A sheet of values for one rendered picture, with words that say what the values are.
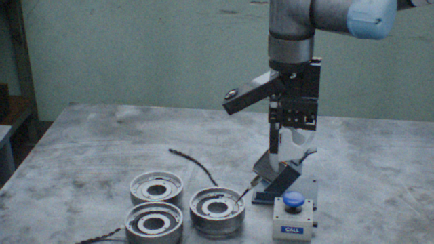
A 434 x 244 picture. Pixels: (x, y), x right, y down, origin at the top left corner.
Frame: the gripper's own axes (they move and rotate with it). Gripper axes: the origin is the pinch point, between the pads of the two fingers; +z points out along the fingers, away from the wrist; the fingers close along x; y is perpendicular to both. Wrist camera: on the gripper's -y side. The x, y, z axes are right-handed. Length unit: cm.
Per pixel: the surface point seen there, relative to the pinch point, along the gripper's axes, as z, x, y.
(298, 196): 5.6, -2.2, 4.8
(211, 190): 9.5, 2.8, -12.0
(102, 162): 13.0, 14.8, -38.8
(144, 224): 10.7, -8.2, -22.4
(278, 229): 10.8, -5.6, 1.8
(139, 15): 26, 156, -73
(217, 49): 40, 158, -39
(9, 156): 33, 45, -79
